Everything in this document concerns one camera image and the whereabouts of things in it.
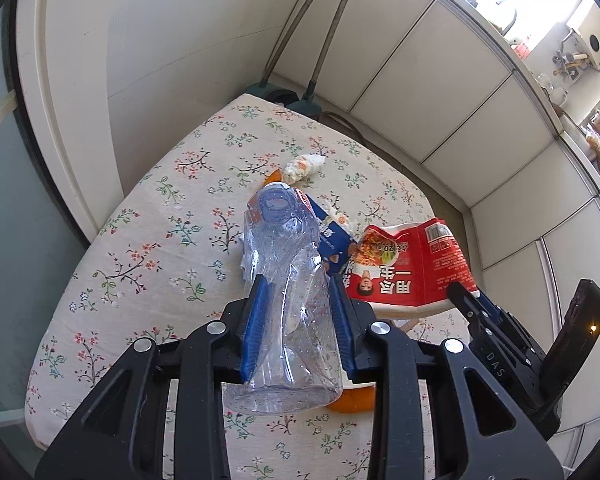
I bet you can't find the glass sliding door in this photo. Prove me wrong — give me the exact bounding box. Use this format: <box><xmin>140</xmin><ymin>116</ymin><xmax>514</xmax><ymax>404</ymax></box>
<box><xmin>0</xmin><ymin>10</ymin><xmax>96</xmax><ymax>436</ymax></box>

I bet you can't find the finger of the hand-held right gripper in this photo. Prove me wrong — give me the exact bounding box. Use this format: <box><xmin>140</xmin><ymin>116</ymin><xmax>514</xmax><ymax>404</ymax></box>
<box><xmin>477</xmin><ymin>291</ymin><xmax>536</xmax><ymax>356</ymax></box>
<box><xmin>446</xmin><ymin>281</ymin><xmax>518</xmax><ymax>386</ymax></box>

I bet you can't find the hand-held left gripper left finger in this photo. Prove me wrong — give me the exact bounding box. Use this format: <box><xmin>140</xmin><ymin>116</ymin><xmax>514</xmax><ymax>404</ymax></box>
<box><xmin>34</xmin><ymin>275</ymin><xmax>270</xmax><ymax>480</ymax></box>

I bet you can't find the chrome wall tap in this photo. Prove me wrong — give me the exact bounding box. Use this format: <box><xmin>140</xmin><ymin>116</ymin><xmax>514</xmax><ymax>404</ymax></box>
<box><xmin>550</xmin><ymin>30</ymin><xmax>588</xmax><ymax>80</ymax></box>

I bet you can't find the mop with teal head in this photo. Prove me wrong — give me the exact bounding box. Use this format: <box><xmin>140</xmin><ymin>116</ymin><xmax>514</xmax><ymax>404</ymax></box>
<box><xmin>244</xmin><ymin>0</ymin><xmax>333</xmax><ymax>107</ymax></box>
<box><xmin>286</xmin><ymin>0</ymin><xmax>366</xmax><ymax>121</ymax></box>

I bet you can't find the table with floral tablecloth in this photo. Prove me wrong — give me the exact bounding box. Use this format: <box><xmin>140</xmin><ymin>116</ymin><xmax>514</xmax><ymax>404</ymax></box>
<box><xmin>24</xmin><ymin>92</ymin><xmax>473</xmax><ymax>480</ymax></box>

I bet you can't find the blue snack packet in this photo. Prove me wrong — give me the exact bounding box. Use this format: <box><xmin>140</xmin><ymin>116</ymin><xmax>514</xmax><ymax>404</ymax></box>
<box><xmin>300</xmin><ymin>195</ymin><xmax>358</xmax><ymax>276</ymax></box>

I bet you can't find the white box with round hole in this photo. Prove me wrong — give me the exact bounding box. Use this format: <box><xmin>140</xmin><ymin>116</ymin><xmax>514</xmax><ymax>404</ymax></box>
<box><xmin>567</xmin><ymin>7</ymin><xmax>600</xmax><ymax>68</ymax></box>

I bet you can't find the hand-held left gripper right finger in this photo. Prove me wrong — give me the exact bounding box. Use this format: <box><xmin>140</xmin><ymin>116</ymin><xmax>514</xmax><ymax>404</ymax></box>
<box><xmin>328</xmin><ymin>276</ymin><xmax>564</xmax><ymax>480</ymax></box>

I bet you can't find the small crumpled printed napkin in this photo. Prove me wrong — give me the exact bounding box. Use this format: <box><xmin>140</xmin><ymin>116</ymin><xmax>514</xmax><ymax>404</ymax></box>
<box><xmin>282</xmin><ymin>154</ymin><xmax>327</xmax><ymax>185</ymax></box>

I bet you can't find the large orange peel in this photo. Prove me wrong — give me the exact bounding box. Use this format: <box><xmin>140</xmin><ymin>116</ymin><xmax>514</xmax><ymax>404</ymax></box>
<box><xmin>330</xmin><ymin>384</ymin><xmax>376</xmax><ymax>413</ymax></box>

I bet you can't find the clear plastic bottle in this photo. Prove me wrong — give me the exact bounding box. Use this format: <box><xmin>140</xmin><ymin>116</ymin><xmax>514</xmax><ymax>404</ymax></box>
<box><xmin>222</xmin><ymin>183</ymin><xmax>344</xmax><ymax>416</ymax></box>

